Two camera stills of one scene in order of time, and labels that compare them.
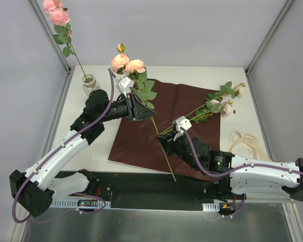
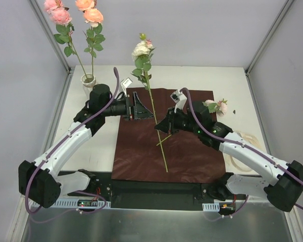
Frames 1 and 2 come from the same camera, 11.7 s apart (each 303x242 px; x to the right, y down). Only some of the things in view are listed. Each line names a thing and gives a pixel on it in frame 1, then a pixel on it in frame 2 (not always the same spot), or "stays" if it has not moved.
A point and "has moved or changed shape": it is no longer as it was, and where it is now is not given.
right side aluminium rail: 259,117 stays
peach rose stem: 142,89 to 93,17
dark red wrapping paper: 190,112 has moved or changed shape
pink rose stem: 58,16 stays
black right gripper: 172,144 to 171,121
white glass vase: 89,83 stays
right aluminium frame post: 265,41 stays
